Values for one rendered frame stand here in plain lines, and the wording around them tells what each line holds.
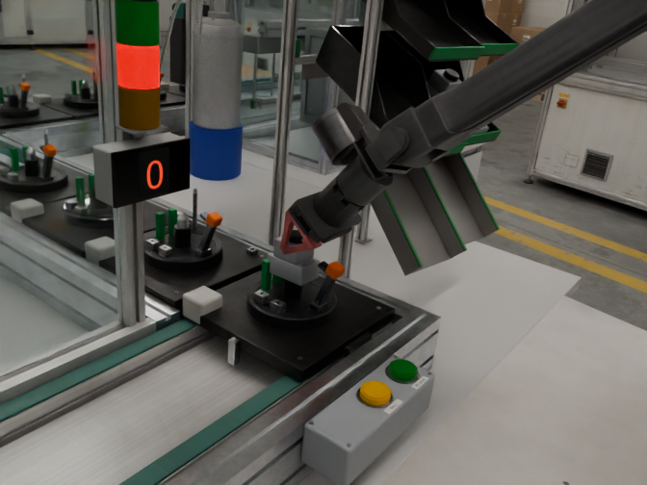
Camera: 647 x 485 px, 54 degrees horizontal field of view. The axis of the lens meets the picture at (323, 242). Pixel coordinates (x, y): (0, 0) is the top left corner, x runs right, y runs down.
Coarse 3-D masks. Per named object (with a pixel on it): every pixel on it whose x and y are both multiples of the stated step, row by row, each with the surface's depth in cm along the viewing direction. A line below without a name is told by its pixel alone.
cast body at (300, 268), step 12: (276, 240) 94; (300, 240) 93; (276, 252) 95; (300, 252) 93; (312, 252) 96; (276, 264) 96; (288, 264) 94; (300, 264) 94; (312, 264) 95; (288, 276) 95; (300, 276) 93; (312, 276) 95
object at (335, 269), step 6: (324, 264) 93; (330, 264) 91; (336, 264) 92; (324, 270) 92; (330, 270) 91; (336, 270) 90; (342, 270) 91; (330, 276) 91; (336, 276) 91; (324, 282) 93; (330, 282) 92; (324, 288) 93; (330, 288) 94; (318, 294) 94; (324, 294) 94; (318, 300) 95; (324, 300) 95
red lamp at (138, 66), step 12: (120, 48) 74; (132, 48) 74; (144, 48) 74; (156, 48) 75; (120, 60) 75; (132, 60) 74; (144, 60) 75; (156, 60) 76; (120, 72) 75; (132, 72) 75; (144, 72) 75; (156, 72) 76; (120, 84) 76; (132, 84) 75; (144, 84) 76; (156, 84) 77
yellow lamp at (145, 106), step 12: (120, 96) 77; (132, 96) 76; (144, 96) 76; (156, 96) 77; (120, 108) 77; (132, 108) 76; (144, 108) 77; (156, 108) 78; (120, 120) 78; (132, 120) 77; (144, 120) 77; (156, 120) 79
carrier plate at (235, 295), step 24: (240, 288) 104; (336, 288) 107; (216, 312) 96; (240, 312) 97; (336, 312) 99; (360, 312) 100; (384, 312) 101; (240, 336) 90; (264, 336) 91; (288, 336) 92; (312, 336) 92; (336, 336) 93; (264, 360) 88; (288, 360) 86; (312, 360) 87
